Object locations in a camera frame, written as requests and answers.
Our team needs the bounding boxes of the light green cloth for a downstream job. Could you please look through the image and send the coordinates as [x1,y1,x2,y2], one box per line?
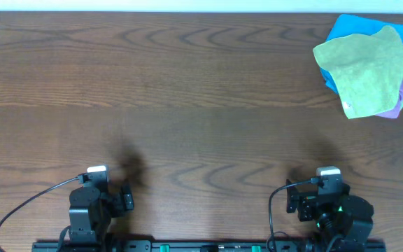
[313,26,403,119]

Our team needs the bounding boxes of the blue cloth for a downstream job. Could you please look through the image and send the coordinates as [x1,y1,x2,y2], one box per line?
[320,14,403,94]

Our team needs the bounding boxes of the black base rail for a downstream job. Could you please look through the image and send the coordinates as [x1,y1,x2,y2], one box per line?
[31,239,387,252]

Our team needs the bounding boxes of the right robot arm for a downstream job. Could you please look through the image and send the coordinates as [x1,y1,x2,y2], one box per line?
[285,176,374,251]

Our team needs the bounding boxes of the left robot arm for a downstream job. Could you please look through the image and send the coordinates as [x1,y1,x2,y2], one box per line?
[57,179,134,251]

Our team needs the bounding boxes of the left black cable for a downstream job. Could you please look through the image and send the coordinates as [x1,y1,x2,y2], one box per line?
[0,176,83,252]

